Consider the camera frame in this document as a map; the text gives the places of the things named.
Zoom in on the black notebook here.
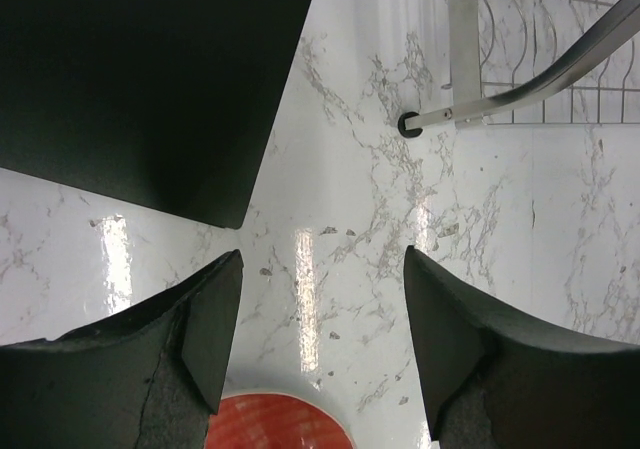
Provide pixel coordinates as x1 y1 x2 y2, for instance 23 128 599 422
1 0 312 229

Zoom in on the stainless steel dish rack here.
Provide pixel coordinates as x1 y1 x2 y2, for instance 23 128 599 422
398 0 639 138

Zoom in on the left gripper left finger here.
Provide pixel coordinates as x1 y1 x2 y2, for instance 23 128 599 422
1 250 243 448

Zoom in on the red plate with teal flower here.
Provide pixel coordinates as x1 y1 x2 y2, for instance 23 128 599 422
204 392 355 449

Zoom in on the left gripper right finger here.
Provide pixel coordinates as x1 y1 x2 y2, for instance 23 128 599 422
403 247 639 448

